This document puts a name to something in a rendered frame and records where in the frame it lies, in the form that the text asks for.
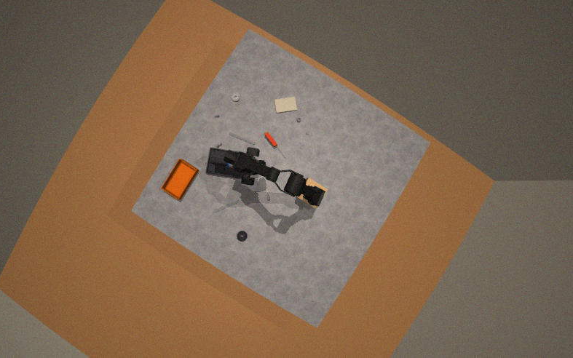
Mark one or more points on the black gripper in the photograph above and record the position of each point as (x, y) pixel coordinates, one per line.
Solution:
(247, 180)

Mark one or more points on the black flat ring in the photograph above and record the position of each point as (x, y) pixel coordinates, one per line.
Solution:
(245, 236)

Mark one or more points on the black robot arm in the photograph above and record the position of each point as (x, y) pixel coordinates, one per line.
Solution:
(296, 185)

